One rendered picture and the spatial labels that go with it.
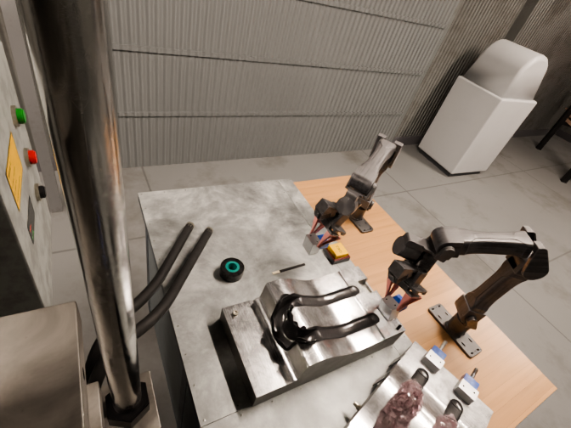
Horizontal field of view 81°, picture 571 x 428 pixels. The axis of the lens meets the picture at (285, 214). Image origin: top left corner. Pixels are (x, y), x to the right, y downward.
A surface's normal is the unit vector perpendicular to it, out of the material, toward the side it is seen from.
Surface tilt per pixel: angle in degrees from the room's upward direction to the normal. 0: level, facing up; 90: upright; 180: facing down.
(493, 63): 80
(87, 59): 90
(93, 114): 90
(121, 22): 90
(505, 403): 0
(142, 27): 90
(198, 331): 0
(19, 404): 0
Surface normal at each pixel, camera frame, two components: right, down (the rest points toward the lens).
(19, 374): 0.24, -0.74
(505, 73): -0.82, -0.01
